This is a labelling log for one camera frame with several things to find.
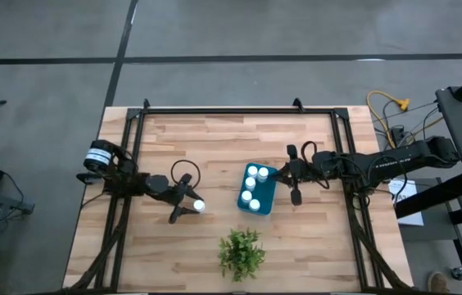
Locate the green artificial plant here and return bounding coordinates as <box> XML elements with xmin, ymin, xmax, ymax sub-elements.
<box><xmin>217</xmin><ymin>229</ymin><xmax>267</xmax><ymax>283</ymax></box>

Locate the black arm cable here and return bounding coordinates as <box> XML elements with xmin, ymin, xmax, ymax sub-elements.
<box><xmin>300</xmin><ymin>140</ymin><xmax>330</xmax><ymax>190</ymax></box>
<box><xmin>170</xmin><ymin>159</ymin><xmax>202</xmax><ymax>190</ymax></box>

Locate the person's shoe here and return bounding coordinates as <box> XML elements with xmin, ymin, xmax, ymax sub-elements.
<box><xmin>427</xmin><ymin>270</ymin><xmax>451</xmax><ymax>294</ymax></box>

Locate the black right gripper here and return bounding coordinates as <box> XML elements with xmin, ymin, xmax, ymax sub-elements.
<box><xmin>270</xmin><ymin>143</ymin><xmax>318</xmax><ymax>207</ymax></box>

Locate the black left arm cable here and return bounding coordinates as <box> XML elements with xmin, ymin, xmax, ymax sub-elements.
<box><xmin>170</xmin><ymin>159</ymin><xmax>202</xmax><ymax>190</ymax></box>

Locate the yellow extension cable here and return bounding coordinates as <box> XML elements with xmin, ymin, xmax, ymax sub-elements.
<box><xmin>366</xmin><ymin>89</ymin><xmax>411</xmax><ymax>151</ymax></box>

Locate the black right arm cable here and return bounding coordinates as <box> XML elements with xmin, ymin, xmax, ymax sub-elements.
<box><xmin>300</xmin><ymin>140</ymin><xmax>330</xmax><ymax>190</ymax></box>

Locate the white paper sheet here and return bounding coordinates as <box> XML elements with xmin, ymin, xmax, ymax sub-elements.
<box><xmin>388</xmin><ymin>179</ymin><xmax>424</xmax><ymax>227</ymax></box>

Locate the black aluminium table frame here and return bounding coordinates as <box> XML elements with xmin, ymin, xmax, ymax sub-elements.
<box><xmin>61</xmin><ymin>98</ymin><xmax>414</xmax><ymax>294</ymax></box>

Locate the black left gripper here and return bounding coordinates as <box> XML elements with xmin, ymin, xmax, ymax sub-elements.
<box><xmin>165</xmin><ymin>172</ymin><xmax>206</xmax><ymax>225</ymax></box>

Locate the black power adapter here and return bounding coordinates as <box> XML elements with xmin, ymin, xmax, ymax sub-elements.
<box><xmin>390</xmin><ymin>125</ymin><xmax>407</xmax><ymax>148</ymax></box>

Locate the blue plastic basket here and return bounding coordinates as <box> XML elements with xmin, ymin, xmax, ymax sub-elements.
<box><xmin>237</xmin><ymin>162</ymin><xmax>278</xmax><ymax>216</ymax></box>

